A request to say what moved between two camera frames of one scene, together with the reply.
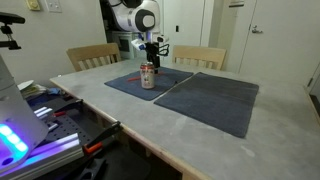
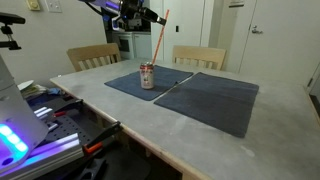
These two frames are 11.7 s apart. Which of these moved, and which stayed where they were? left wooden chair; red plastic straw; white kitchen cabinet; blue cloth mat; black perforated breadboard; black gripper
Moved: red plastic straw; black gripper
Stayed: black perforated breadboard; left wooden chair; blue cloth mat; white kitchen cabinet
